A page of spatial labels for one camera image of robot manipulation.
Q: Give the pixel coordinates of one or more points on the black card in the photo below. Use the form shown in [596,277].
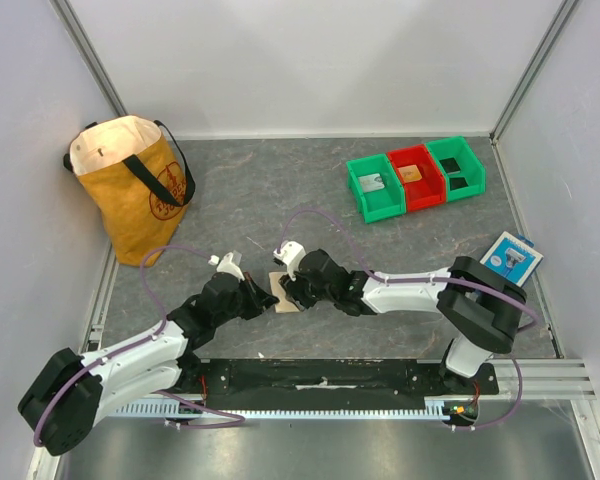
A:
[457,183]
[450,165]

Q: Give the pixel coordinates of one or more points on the yellow paper tote bag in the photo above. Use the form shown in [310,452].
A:
[139,178]

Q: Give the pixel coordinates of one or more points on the orange card in bin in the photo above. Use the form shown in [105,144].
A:
[409,174]

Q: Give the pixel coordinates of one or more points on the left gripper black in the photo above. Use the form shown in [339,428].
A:
[259,301]

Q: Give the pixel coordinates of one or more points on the right green plastic bin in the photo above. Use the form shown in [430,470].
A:
[463,172]

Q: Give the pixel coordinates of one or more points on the black card upper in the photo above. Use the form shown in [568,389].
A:
[450,165]

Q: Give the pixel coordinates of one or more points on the aluminium frame profile rail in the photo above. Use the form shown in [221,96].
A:
[537,379]

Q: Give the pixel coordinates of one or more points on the blue razor package box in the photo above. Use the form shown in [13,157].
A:
[512,257]

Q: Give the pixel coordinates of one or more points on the silver card in bin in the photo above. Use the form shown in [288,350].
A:
[371,183]

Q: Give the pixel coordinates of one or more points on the red plastic bin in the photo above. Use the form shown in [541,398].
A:
[421,179]

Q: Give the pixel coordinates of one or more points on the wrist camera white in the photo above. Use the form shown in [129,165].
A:
[229,263]
[290,254]

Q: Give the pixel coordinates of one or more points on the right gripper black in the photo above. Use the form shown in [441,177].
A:
[296,285]

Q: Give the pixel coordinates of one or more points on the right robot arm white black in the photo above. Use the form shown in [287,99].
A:
[484,307]

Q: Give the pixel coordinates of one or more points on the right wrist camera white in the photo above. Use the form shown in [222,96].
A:
[290,254]

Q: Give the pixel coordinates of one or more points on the green plastic bin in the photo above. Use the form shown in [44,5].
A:
[463,172]
[377,191]

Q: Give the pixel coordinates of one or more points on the left green plastic bin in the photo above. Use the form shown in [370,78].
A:
[377,191]

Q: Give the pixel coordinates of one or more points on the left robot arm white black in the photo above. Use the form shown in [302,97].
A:
[74,392]

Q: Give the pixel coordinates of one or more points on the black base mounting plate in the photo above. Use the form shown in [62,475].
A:
[241,384]

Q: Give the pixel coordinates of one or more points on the black card lower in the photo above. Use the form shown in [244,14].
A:
[457,183]

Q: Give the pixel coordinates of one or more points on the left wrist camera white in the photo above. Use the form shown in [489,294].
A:
[229,263]

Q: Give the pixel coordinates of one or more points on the slotted cable duct rail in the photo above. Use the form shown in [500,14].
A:
[162,407]

